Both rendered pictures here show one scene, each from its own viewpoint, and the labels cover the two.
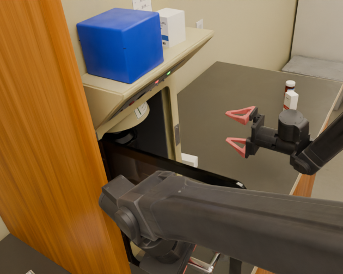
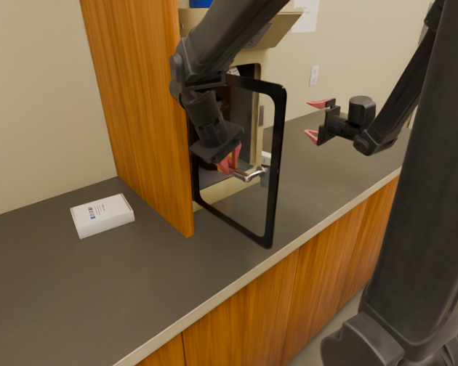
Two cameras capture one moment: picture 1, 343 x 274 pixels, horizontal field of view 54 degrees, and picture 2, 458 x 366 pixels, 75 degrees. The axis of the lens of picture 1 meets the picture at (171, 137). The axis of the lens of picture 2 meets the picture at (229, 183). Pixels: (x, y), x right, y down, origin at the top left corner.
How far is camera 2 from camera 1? 34 cm
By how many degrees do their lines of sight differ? 12
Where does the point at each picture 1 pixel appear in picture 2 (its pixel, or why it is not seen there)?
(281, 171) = (355, 182)
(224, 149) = (307, 160)
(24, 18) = not seen: outside the picture
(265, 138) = (336, 123)
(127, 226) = (174, 63)
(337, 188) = not seen: hidden behind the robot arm
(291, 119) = (360, 101)
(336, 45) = not seen: hidden behind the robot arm
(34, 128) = (140, 38)
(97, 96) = (190, 17)
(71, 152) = (161, 52)
